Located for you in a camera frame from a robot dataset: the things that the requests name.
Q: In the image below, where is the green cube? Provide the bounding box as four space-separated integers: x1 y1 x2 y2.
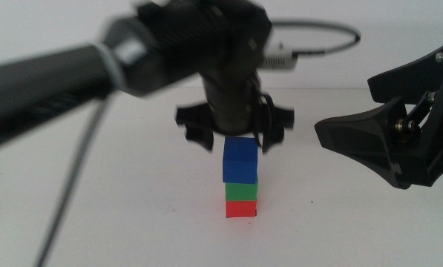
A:
224 179 260 202

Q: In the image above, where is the grey left arm cable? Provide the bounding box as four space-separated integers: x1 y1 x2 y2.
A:
33 95 110 267

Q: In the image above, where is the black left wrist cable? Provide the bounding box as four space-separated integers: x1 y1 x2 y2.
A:
270 19 362 57

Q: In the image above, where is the white cable plug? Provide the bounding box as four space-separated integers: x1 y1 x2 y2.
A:
259 42 300 72

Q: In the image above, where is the blue cube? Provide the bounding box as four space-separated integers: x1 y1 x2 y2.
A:
222 136 260 185

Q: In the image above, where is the red cube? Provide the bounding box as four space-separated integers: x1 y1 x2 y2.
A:
225 200 258 219

